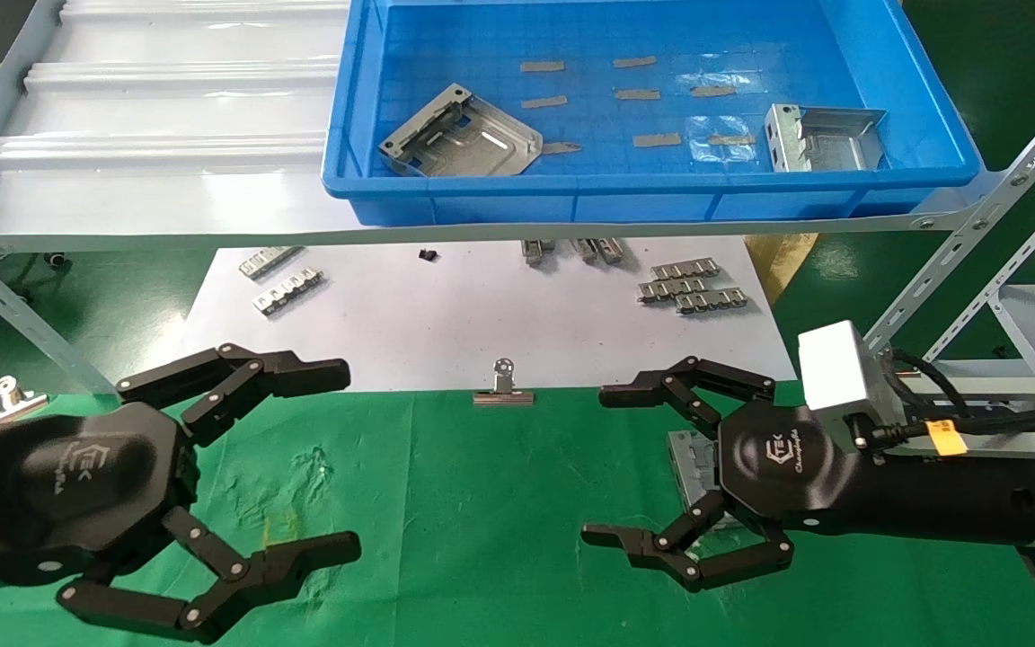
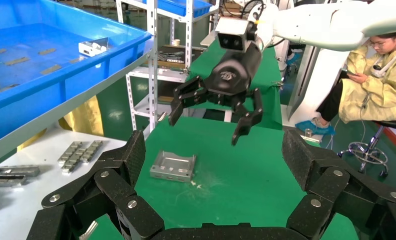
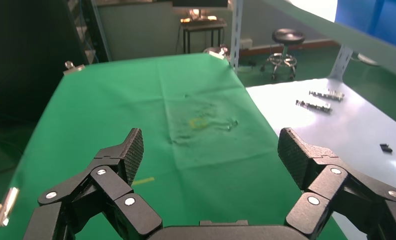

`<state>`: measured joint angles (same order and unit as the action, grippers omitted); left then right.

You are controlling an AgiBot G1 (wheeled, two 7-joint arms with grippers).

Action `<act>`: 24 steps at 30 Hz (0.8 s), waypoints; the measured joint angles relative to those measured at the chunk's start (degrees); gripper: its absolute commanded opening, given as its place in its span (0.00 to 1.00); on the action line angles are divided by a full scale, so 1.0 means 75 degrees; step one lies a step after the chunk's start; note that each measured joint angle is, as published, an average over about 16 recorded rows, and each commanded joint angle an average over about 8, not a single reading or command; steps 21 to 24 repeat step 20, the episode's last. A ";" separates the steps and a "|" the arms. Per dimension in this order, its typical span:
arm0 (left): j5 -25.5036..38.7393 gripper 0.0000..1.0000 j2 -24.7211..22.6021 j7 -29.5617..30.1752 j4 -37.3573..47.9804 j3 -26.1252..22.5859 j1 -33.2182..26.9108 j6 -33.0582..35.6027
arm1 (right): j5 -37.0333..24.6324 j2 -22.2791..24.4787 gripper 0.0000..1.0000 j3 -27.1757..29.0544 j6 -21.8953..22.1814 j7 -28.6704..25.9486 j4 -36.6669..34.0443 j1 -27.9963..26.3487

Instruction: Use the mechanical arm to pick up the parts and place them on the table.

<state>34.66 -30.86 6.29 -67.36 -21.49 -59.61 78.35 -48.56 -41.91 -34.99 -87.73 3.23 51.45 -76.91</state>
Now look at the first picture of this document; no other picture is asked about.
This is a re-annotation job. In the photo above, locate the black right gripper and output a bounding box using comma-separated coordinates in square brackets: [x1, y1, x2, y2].
[580, 356, 861, 594]

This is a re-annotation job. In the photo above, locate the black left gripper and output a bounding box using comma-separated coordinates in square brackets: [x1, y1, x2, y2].
[0, 342, 363, 645]

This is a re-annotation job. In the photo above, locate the silver sheet metal bracket plate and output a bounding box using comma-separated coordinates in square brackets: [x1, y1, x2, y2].
[378, 83, 544, 178]
[667, 430, 765, 542]

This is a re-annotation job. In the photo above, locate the green table cloth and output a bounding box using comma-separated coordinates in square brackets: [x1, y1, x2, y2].
[0, 382, 1035, 647]

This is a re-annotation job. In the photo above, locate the silver binder clip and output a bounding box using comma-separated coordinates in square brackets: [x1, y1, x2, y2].
[0, 376, 49, 425]
[473, 357, 536, 407]

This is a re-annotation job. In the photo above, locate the large blue plastic bin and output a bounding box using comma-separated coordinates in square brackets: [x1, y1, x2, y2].
[322, 0, 986, 226]

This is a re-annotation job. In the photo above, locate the white slotted-angle storage rack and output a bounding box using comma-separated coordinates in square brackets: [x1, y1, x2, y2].
[917, 171, 1035, 405]

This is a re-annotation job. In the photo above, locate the white connector block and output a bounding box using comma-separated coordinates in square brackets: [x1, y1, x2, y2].
[765, 102, 887, 173]

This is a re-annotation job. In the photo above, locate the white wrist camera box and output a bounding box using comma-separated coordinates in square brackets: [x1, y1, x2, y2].
[796, 319, 882, 414]

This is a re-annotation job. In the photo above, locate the silver notched metal rail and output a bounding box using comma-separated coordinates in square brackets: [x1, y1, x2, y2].
[637, 278, 707, 302]
[675, 288, 748, 315]
[252, 270, 325, 317]
[239, 247, 305, 279]
[650, 258, 721, 280]

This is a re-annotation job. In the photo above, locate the yellow cable label tag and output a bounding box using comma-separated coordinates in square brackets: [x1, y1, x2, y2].
[926, 421, 968, 457]

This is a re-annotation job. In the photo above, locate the black cable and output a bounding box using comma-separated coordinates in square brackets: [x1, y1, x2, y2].
[850, 402, 1035, 450]
[881, 346, 990, 423]

